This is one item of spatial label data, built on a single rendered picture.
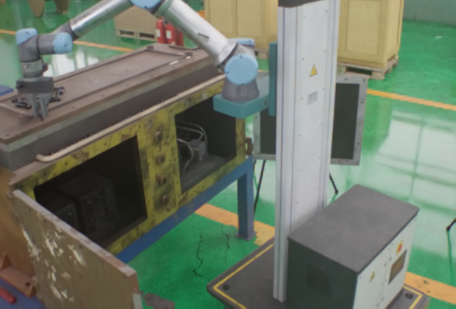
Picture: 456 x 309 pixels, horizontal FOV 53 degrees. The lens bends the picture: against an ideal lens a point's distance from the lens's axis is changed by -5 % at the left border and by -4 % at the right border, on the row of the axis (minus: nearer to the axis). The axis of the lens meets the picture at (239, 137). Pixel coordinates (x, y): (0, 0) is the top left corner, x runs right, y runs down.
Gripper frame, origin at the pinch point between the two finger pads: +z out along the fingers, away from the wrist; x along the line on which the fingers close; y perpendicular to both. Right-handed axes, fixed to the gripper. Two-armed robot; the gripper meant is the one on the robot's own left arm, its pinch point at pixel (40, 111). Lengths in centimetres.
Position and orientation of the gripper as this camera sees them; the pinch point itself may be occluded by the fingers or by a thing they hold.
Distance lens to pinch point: 190.6
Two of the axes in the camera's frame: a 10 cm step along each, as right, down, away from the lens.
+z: 0.2, 9.0, 4.3
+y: -0.7, 4.3, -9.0
